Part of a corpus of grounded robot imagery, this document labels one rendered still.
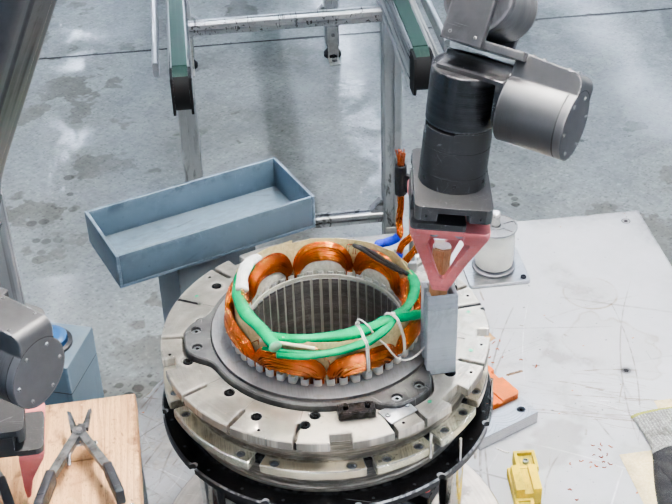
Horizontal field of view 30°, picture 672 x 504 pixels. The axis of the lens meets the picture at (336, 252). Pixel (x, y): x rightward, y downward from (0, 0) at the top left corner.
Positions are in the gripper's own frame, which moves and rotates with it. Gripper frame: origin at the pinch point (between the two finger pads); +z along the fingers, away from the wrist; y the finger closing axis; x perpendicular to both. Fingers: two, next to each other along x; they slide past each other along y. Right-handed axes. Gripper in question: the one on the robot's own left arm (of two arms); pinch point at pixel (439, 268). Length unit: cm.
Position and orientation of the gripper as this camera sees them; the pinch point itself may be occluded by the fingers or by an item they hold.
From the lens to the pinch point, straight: 111.4
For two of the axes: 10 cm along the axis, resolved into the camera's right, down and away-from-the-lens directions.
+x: -10.0, -0.7, -0.1
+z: -0.7, 8.4, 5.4
